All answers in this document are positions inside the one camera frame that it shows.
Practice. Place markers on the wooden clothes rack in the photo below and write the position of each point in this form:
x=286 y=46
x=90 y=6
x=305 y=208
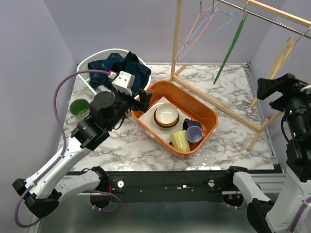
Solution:
x=279 y=13

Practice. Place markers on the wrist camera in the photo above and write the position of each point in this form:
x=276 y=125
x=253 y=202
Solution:
x=122 y=81
x=306 y=89

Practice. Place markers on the wooden hanger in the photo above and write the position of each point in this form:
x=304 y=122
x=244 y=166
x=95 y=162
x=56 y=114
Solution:
x=277 y=56

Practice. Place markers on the green ceramic mug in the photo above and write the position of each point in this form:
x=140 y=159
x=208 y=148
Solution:
x=79 y=109

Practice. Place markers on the black mounting base bar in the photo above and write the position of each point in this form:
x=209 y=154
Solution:
x=168 y=186

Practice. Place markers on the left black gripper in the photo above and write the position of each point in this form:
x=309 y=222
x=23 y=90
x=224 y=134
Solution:
x=138 y=105

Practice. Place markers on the white and gold bowl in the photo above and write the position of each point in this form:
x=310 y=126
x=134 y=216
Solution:
x=166 y=116

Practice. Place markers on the blue wire hanger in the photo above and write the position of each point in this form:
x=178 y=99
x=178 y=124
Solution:
x=221 y=18

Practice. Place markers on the black skirt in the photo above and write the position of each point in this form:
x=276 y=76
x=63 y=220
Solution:
x=131 y=57

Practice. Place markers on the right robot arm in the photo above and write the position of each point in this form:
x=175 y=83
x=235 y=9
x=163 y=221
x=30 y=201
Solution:
x=288 y=212

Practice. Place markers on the yellow cup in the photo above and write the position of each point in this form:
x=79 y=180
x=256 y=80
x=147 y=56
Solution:
x=179 y=141

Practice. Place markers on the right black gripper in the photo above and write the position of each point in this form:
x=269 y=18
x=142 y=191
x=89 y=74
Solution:
x=285 y=83

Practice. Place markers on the green hanger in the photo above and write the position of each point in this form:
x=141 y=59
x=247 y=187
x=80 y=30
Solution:
x=235 y=39

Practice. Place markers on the purple cup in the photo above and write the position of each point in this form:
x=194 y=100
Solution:
x=194 y=134

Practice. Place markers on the dark blue cup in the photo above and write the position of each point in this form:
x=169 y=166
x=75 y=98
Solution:
x=189 y=123

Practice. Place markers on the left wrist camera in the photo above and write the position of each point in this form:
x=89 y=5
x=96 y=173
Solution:
x=122 y=81

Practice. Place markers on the white laundry basket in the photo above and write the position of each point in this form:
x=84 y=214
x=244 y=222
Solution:
x=99 y=82

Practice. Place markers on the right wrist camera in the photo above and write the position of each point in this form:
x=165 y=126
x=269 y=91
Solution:
x=306 y=89

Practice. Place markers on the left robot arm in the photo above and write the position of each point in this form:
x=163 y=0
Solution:
x=44 y=190

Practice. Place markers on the pink wire hanger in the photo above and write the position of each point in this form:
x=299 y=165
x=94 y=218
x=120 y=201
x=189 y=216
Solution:
x=196 y=31

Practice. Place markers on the navy blue garment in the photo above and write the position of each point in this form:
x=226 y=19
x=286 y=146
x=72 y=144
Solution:
x=115 y=62

